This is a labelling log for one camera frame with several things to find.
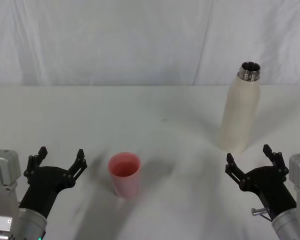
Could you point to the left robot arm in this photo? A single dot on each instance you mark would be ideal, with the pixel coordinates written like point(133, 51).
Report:
point(2, 175)

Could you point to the white curtain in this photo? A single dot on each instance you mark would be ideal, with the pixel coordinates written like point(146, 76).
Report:
point(115, 40)

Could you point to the pink plastic cup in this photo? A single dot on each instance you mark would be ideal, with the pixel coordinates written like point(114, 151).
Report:
point(126, 180)

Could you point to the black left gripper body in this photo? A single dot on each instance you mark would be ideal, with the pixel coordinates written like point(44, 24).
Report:
point(43, 185)

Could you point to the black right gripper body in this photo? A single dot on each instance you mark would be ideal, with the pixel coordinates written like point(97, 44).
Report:
point(270, 185)

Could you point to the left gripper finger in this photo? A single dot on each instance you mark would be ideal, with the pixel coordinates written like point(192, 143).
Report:
point(77, 167)
point(32, 162)

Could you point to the cream vacuum bottle steel neck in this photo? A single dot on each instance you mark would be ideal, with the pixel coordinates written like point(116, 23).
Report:
point(240, 117)

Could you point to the white table cloth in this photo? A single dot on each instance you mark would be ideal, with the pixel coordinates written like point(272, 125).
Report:
point(165, 155)

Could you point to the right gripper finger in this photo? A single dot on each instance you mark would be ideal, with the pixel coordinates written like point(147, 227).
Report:
point(233, 170)
point(277, 160)

